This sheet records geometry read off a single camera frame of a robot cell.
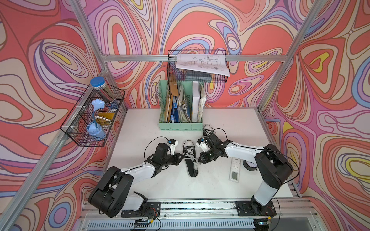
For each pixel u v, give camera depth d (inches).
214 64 33.0
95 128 26.1
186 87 41.9
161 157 27.3
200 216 28.7
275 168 18.6
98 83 27.1
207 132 39.8
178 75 40.0
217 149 27.6
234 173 33.2
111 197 16.7
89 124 26.1
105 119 27.7
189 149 36.5
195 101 36.9
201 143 33.1
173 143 31.6
